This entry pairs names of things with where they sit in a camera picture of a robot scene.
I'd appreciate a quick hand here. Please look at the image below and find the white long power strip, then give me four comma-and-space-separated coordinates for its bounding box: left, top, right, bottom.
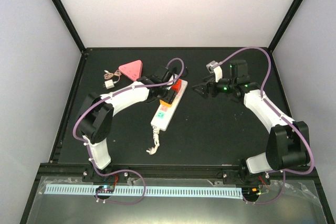
151, 80, 188, 131

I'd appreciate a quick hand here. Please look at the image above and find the pink triangular power strip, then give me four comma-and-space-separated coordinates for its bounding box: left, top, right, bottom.
118, 60, 143, 81

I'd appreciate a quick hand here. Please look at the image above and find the white USB charger plug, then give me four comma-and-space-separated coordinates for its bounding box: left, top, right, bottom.
103, 80, 115, 89

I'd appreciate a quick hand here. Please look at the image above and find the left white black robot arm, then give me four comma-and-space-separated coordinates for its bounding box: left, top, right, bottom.
72, 67, 182, 182

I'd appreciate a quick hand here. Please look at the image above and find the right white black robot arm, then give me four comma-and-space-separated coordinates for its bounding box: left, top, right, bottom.
192, 60, 311, 184

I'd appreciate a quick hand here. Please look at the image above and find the yellow cube socket adapter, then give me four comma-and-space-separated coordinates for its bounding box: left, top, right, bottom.
160, 100, 173, 108

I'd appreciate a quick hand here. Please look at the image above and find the red cube socket adapter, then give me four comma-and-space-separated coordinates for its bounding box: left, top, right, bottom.
171, 79, 182, 93

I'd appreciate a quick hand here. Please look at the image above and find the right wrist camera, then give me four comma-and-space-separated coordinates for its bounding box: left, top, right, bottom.
206, 61, 223, 82

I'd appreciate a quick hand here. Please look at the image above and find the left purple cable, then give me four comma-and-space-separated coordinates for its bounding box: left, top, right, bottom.
72, 57, 185, 205

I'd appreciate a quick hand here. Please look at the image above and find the purple cable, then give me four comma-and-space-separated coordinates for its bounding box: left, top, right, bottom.
212, 46, 316, 205
72, 57, 185, 205

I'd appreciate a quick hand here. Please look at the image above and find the white power strip cord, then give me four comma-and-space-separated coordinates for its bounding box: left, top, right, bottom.
145, 126, 161, 156

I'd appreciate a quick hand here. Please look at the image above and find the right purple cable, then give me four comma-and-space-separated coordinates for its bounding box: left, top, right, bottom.
212, 46, 316, 205

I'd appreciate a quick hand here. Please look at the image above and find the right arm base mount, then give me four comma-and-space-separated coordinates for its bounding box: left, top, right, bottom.
222, 168, 268, 185

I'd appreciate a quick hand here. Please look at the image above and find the white slotted cable duct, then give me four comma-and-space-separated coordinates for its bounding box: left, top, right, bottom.
44, 184, 243, 199

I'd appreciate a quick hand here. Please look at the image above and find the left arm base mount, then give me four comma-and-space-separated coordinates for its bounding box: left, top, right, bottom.
82, 166, 130, 184

